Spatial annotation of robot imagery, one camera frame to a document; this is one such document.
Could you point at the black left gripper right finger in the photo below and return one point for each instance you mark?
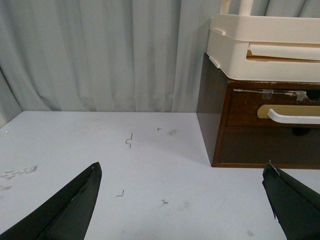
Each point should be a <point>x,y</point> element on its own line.
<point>294,205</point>

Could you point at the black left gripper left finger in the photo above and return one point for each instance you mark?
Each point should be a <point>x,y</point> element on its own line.
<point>64,216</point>

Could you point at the lower wooden drawer front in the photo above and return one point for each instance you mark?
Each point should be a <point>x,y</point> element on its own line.
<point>281,145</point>

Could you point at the wooden drawer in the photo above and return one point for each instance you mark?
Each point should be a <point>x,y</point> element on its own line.
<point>244,104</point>
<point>281,145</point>

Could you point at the dark brown wooden drawer cabinet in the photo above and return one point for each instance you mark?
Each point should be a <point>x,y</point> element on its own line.
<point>213,106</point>

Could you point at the upper wooden drawer front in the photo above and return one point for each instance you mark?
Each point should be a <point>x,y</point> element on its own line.
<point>244,104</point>

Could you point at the grey tape piece right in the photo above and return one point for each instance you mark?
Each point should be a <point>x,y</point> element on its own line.
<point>300,95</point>

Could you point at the grey tape piece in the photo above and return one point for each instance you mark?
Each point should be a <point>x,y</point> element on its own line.
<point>267,94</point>
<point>300,95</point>

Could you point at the grey tape piece left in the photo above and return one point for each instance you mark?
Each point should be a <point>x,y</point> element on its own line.
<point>267,94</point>

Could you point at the light grey curtain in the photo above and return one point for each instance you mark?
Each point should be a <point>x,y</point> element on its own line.
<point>102,55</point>

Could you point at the cream plastic tray organizer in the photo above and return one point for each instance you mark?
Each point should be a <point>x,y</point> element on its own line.
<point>264,48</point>

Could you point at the white drawer handle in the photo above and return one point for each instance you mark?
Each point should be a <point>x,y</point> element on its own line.
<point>293,119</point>

